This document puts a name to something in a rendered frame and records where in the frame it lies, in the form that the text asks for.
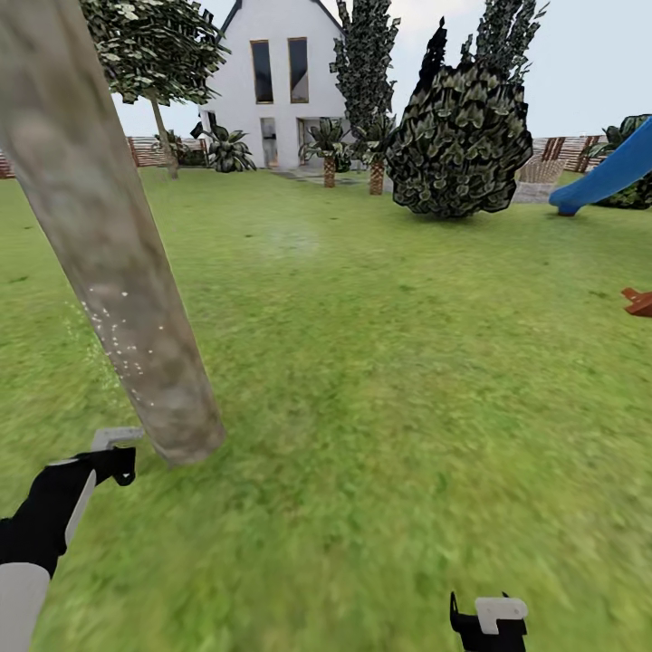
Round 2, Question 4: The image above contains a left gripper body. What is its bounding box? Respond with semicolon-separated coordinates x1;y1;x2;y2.
74;446;136;485

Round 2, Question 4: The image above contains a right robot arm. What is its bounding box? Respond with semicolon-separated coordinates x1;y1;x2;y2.
450;595;528;652

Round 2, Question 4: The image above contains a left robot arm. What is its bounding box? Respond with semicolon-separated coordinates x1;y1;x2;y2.
0;426;145;652

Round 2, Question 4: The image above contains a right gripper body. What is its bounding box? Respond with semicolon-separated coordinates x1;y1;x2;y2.
458;615;526;652

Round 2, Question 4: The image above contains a pesticide atomizer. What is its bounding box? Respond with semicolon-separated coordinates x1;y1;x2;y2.
114;471;135;487

